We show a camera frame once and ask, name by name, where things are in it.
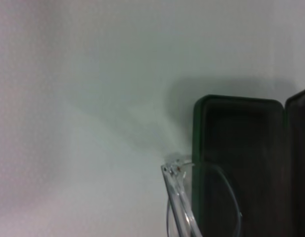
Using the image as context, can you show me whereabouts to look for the clear white glasses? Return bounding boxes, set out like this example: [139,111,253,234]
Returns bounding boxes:
[161,158,243,237]

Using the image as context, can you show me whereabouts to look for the green glasses case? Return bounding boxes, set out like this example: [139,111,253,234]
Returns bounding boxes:
[192,86,305,237]

